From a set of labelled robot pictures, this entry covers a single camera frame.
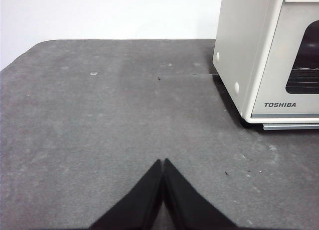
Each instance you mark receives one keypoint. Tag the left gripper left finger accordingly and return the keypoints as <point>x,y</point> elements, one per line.
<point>139,205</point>

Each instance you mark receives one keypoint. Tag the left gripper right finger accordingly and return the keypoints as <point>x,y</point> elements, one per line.
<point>187,205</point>

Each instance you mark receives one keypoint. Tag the cream toaster oven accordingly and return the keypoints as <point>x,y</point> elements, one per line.
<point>239,40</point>

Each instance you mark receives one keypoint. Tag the metal crumb tray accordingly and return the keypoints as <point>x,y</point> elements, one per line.
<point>291,127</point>

